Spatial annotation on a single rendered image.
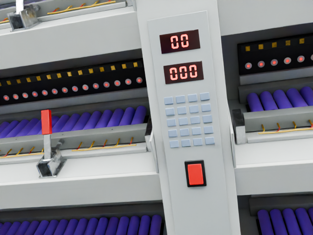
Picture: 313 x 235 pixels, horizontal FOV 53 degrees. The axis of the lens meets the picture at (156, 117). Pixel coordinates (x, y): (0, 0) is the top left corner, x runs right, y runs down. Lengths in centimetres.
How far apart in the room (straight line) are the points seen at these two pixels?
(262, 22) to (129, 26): 16
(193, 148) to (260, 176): 9
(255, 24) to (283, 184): 20
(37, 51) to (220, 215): 32
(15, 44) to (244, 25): 29
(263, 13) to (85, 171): 30
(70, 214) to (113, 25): 39
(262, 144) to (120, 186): 20
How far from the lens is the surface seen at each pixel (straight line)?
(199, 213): 41
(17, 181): 49
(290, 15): 40
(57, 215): 67
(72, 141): 50
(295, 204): 59
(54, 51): 44
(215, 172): 39
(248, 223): 59
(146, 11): 39
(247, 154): 42
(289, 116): 46
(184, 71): 37
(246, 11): 39
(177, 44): 37
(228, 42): 58
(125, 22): 40
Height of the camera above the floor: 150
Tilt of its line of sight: 8 degrees down
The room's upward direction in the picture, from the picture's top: 8 degrees counter-clockwise
